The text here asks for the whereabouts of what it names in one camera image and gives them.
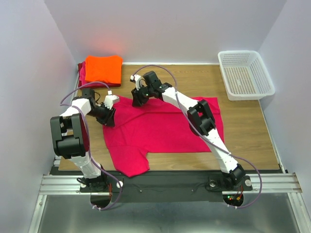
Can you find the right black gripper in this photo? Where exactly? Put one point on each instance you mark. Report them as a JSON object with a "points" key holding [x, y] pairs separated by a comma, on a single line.
{"points": [[137, 98]]}

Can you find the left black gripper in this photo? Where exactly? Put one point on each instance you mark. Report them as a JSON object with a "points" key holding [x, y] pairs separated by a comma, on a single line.
{"points": [[111, 122]]}

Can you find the crimson t shirt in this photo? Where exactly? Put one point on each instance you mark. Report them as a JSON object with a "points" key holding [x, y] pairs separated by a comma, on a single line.
{"points": [[156, 127]]}

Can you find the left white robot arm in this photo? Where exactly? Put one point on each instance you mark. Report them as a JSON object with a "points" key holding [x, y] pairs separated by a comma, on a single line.
{"points": [[70, 137]]}

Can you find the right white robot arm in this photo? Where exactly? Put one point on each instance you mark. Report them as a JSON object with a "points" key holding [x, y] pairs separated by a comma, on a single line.
{"points": [[199, 116]]}

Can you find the folded orange t shirt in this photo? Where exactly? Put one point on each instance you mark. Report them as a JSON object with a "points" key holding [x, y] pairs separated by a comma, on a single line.
{"points": [[104, 69]]}

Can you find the folded pink t shirt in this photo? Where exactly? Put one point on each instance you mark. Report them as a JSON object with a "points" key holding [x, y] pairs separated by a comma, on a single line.
{"points": [[82, 75]]}

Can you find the folded dark red t shirt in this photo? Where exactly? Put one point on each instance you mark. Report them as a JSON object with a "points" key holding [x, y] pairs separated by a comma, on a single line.
{"points": [[80, 83]]}

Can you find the white plastic basket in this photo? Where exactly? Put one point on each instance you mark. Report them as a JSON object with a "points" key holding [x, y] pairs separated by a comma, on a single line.
{"points": [[245, 75]]}

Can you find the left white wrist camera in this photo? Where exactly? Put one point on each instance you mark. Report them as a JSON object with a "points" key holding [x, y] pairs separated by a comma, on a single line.
{"points": [[110, 100]]}

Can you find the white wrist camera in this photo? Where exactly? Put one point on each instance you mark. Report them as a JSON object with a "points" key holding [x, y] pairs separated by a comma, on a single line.
{"points": [[110, 100], [138, 81]]}

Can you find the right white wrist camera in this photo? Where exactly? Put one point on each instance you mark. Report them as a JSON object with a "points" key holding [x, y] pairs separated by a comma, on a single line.
{"points": [[138, 81]]}

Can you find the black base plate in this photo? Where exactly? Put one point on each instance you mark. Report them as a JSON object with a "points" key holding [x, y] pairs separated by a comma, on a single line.
{"points": [[178, 186]]}

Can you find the aluminium frame rail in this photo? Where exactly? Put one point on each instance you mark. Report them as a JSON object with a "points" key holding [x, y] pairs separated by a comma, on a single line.
{"points": [[68, 185]]}

